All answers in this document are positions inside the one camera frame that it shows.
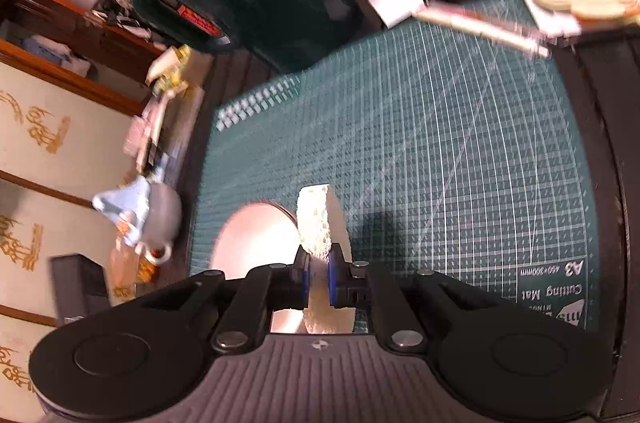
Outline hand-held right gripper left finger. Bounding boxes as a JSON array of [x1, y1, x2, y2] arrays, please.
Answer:
[[140, 245, 313, 354]]

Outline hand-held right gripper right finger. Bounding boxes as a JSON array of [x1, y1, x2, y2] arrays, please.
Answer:
[[325, 243, 506, 354]]

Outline pale oval sponge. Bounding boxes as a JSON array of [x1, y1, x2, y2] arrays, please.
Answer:
[[296, 184, 353, 335]]

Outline white bowl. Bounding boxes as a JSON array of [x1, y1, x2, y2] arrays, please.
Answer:
[[210, 200, 306, 335]]

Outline clear plastic cup orange contents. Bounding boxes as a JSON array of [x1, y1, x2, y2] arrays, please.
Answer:
[[107, 235, 151, 299]]

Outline white mug with blue lid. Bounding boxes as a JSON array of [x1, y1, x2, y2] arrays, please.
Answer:
[[91, 177, 183, 265]]

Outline beige gold-patterned wooden wardrobe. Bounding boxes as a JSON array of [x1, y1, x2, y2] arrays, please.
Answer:
[[0, 0, 171, 423]]

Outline green cutting mat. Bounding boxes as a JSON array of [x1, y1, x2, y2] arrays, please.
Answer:
[[189, 0, 601, 334]]

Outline stack of books and papers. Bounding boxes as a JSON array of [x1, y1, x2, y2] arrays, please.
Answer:
[[122, 46, 216, 184]]

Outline white pen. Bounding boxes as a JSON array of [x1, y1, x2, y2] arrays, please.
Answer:
[[415, 0, 551, 60]]

